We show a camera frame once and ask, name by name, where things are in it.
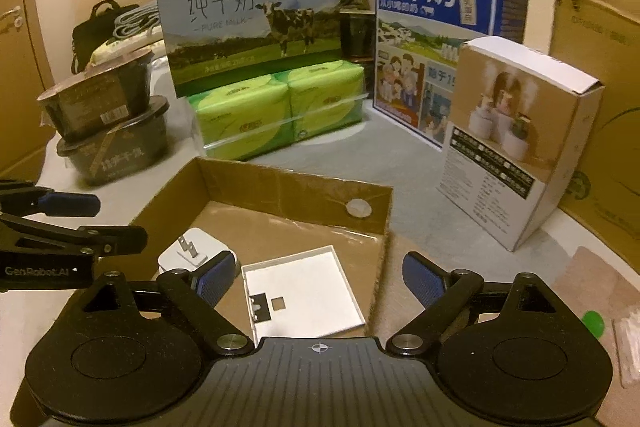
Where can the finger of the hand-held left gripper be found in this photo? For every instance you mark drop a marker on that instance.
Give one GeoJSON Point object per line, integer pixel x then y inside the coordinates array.
{"type": "Point", "coordinates": [70, 204]}
{"type": "Point", "coordinates": [110, 239]}

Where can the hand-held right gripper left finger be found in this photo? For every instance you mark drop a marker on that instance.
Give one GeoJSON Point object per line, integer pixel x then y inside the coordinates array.
{"type": "Point", "coordinates": [217, 274]}

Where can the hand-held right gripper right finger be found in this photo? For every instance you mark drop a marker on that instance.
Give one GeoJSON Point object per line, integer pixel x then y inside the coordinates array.
{"type": "Point", "coordinates": [425, 279]}

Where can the white charger with prongs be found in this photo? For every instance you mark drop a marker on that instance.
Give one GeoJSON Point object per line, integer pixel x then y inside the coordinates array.
{"type": "Point", "coordinates": [212, 239]}

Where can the white plastic tray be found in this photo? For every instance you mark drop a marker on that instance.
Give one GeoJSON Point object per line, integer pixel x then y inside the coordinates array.
{"type": "Point", "coordinates": [310, 292]}

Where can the dark instant noodle bowl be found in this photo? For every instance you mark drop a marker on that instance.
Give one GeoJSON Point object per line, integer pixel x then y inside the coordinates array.
{"type": "Point", "coordinates": [95, 102]}
{"type": "Point", "coordinates": [115, 152]}

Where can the white and tan humidifier box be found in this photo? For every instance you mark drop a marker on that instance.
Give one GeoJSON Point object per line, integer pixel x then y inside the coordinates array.
{"type": "Point", "coordinates": [500, 157]}

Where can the pale yellow packet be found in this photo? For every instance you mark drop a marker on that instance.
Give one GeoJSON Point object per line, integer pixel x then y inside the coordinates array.
{"type": "Point", "coordinates": [117, 52]}

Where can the green tissue pack bundle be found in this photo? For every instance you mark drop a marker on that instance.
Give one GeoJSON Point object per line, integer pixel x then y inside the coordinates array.
{"type": "Point", "coordinates": [270, 112]}

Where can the black laptop bag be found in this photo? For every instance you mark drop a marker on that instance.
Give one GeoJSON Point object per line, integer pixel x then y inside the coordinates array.
{"type": "Point", "coordinates": [92, 32]}

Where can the white spool with green cap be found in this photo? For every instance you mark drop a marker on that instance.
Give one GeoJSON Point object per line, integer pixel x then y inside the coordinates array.
{"type": "Point", "coordinates": [594, 324]}

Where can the clear plastic packet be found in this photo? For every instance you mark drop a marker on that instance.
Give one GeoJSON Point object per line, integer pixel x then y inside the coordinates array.
{"type": "Point", "coordinates": [629, 352]}

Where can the large brown cardboard box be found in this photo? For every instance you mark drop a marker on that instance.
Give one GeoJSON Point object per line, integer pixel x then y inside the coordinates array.
{"type": "Point", "coordinates": [600, 107]}

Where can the dark blue milk carton box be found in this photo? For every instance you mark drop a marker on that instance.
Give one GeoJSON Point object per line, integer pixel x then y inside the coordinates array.
{"type": "Point", "coordinates": [425, 32]}

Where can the light blue milk carton box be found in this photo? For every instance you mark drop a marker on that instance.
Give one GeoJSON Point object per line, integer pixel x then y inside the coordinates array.
{"type": "Point", "coordinates": [240, 17]}

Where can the dark gift bag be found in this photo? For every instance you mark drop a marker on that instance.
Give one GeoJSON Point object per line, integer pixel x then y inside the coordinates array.
{"type": "Point", "coordinates": [356, 32]}

